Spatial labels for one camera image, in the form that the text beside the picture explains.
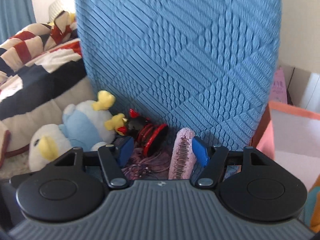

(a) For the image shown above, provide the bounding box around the pink fluffy hair clip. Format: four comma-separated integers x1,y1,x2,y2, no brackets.
168,128,196,180

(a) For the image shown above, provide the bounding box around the purple floral fabric scrunchie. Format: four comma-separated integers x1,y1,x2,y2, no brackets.
121,147,171,180

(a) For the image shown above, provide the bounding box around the red black figurine toy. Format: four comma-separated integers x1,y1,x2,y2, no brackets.
116,109,169,157

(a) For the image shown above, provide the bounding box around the white blue penguin plush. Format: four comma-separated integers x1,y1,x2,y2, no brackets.
28,90,117,172

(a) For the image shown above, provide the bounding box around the pink storage box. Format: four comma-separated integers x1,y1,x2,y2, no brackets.
251,101,319,190

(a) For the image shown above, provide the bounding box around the blue textured bed cover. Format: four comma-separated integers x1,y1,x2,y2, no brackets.
75,0,281,150

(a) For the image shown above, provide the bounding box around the pink paper card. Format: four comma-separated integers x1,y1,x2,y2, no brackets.
269,68,288,104

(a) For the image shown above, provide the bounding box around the beige pillow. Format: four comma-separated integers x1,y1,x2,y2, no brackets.
1,77,95,163

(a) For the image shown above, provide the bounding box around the striped red navy blanket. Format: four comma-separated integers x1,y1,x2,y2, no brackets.
1,11,86,120

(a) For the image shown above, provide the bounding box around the blue curtain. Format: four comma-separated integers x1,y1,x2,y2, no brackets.
0,0,36,42

